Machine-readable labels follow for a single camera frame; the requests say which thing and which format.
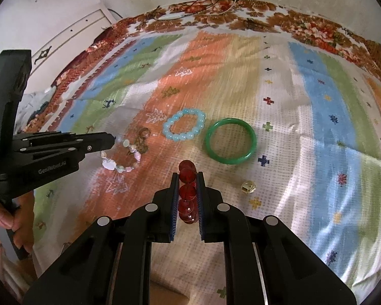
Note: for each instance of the person's left hand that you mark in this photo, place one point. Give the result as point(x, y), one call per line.
point(22, 225)

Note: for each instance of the grey cloth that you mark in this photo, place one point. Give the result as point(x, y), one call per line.
point(35, 108)

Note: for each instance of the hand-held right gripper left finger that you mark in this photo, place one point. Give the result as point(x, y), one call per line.
point(175, 211)

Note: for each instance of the white cabinet door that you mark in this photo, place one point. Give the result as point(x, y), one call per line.
point(70, 35)

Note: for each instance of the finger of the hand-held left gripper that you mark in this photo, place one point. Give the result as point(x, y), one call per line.
point(50, 154)
point(92, 139)

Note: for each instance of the striped colourful blanket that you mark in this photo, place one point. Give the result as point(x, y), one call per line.
point(273, 117)

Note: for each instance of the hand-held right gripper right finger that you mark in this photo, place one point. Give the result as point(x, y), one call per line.
point(200, 211)

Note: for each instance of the green jade bangle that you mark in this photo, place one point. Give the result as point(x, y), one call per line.
point(230, 159)

